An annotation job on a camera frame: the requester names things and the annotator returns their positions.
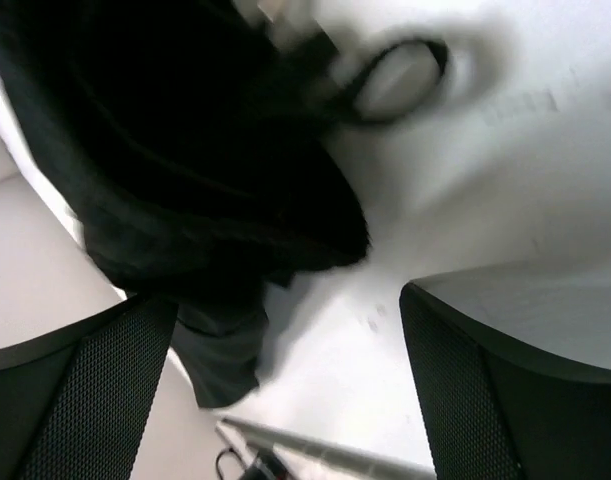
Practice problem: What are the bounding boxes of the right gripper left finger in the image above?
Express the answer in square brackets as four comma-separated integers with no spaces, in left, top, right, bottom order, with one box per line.
[0,296,177,479]

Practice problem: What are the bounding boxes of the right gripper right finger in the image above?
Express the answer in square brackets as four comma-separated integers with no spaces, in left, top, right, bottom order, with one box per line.
[399,265,611,479]

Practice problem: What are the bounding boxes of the black shorts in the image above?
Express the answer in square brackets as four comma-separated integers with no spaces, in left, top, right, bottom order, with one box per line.
[0,0,451,410]

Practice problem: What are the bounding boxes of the aluminium front rail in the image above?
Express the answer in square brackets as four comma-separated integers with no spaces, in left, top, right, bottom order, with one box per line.
[217,416,436,479]

